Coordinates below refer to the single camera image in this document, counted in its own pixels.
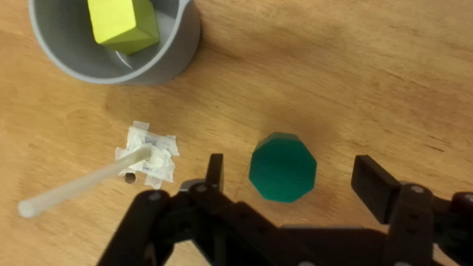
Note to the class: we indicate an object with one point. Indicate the yellow cube block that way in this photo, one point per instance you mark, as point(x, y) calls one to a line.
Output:
point(125, 25)

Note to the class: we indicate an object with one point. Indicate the grey measuring cup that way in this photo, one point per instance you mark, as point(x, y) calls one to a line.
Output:
point(64, 31)

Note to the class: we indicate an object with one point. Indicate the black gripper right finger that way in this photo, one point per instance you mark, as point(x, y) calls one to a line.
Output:
point(417, 219)

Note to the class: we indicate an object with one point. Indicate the clear straw on tape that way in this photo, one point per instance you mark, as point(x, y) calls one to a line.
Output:
point(145, 152)

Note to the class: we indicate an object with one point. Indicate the green cylinder block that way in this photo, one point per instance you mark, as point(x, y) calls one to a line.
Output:
point(283, 169)

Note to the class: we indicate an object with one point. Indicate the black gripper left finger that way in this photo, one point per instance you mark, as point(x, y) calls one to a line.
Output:
point(225, 232)

